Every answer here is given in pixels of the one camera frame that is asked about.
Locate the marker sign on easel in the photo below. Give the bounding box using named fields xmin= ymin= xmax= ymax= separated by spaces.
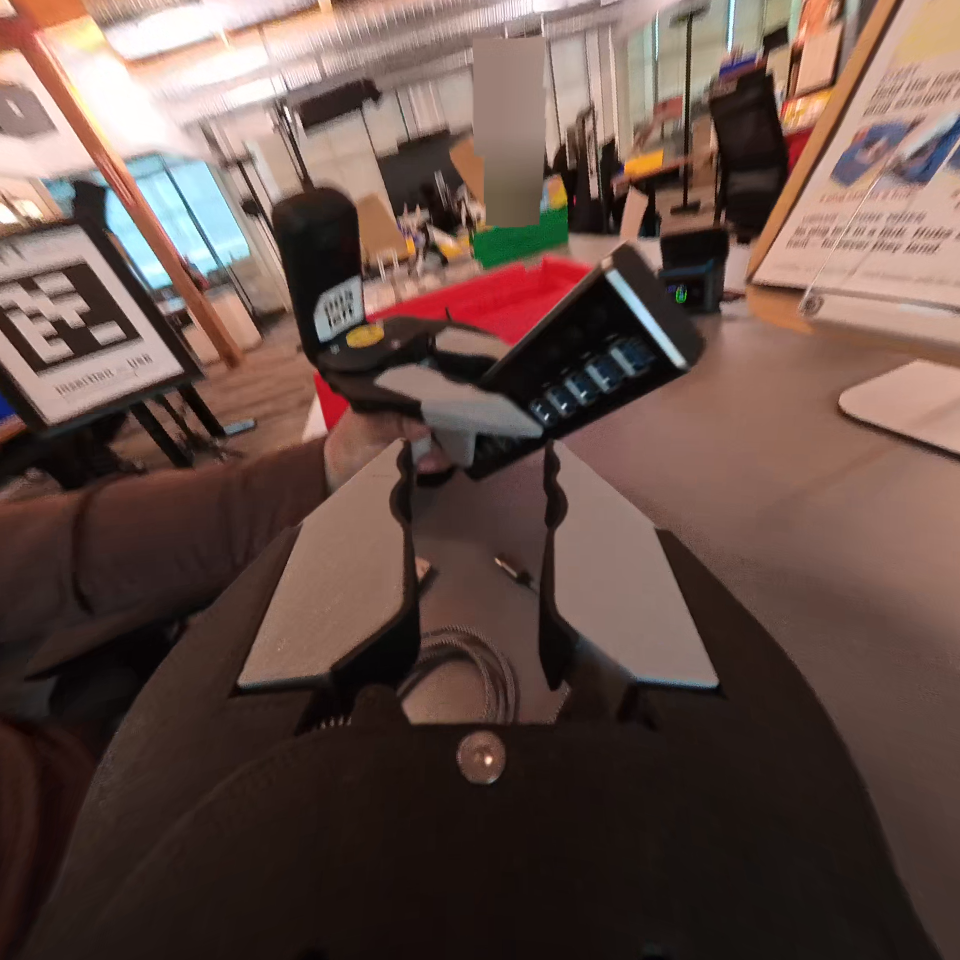
xmin=0 ymin=217 xmax=252 ymax=470

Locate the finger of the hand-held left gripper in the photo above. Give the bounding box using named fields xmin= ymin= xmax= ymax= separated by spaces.
xmin=433 ymin=326 xmax=520 ymax=376
xmin=372 ymin=363 xmax=546 ymax=468

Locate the brown wooden post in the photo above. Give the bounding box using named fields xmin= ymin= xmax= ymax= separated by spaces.
xmin=0 ymin=15 xmax=245 ymax=369

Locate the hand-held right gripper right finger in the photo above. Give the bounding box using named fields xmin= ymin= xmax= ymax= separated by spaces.
xmin=538 ymin=438 xmax=723 ymax=693

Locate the green plastic bin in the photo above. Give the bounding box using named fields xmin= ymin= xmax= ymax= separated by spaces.
xmin=472 ymin=202 xmax=571 ymax=270

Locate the black office chair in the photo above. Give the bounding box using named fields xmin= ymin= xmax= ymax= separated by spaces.
xmin=708 ymin=71 xmax=790 ymax=243

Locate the wooden instruction board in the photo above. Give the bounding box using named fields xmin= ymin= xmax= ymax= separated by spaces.
xmin=746 ymin=0 xmax=960 ymax=354

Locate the braided grey cable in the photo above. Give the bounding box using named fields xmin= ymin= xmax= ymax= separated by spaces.
xmin=401 ymin=553 xmax=540 ymax=725

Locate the red plastic bin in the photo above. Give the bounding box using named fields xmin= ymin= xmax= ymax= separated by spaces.
xmin=303 ymin=255 xmax=601 ymax=440

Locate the person's left hand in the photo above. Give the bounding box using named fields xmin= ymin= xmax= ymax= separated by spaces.
xmin=324 ymin=412 xmax=456 ymax=494

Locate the black charger with display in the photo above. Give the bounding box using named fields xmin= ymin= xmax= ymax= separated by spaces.
xmin=660 ymin=225 xmax=730 ymax=315

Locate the person's left forearm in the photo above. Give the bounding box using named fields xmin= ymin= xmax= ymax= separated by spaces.
xmin=0 ymin=438 xmax=335 ymax=654

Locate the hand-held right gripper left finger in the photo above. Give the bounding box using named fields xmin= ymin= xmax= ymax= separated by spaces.
xmin=236 ymin=438 xmax=423 ymax=691

